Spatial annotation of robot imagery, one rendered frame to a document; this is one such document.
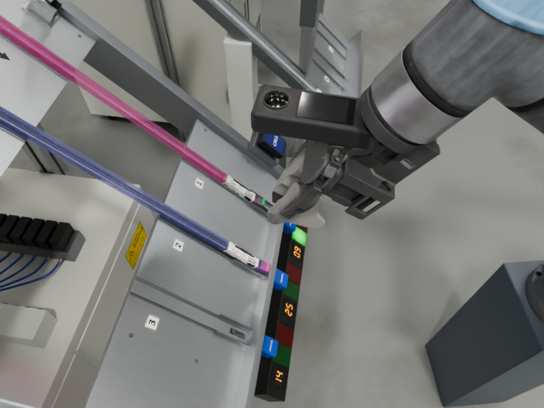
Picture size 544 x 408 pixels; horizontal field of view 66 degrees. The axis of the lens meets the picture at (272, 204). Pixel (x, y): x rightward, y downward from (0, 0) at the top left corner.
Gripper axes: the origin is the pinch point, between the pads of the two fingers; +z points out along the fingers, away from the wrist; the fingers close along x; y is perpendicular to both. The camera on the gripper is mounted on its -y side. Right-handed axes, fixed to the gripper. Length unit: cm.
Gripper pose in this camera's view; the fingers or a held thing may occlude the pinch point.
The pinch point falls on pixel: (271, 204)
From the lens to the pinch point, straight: 51.5
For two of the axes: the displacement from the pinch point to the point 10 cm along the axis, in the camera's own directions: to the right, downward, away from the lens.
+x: 1.6, -8.0, 5.8
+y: 8.6, 4.0, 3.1
